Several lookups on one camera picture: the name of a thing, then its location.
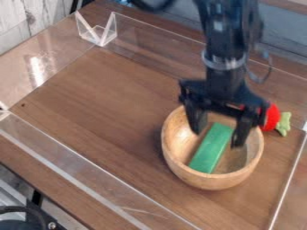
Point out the brown wooden bowl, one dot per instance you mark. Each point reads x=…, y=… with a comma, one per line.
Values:
x=181, y=142

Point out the red plush strawberry toy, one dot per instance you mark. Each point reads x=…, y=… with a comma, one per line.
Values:
x=277, y=120

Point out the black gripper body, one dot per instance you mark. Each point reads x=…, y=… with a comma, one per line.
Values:
x=225, y=94

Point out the black metal stand base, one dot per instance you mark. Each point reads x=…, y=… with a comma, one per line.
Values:
x=38, y=216

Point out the clear acrylic corner bracket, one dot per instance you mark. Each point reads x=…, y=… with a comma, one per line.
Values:
x=98, y=35

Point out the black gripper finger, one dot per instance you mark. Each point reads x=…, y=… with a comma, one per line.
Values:
x=197, y=117
x=246, y=120

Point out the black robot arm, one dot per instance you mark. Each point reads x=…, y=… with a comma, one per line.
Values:
x=233, y=26

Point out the clear acrylic front barrier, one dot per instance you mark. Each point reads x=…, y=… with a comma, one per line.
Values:
x=85, y=168

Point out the green rectangular block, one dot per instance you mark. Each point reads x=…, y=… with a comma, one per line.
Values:
x=211, y=148

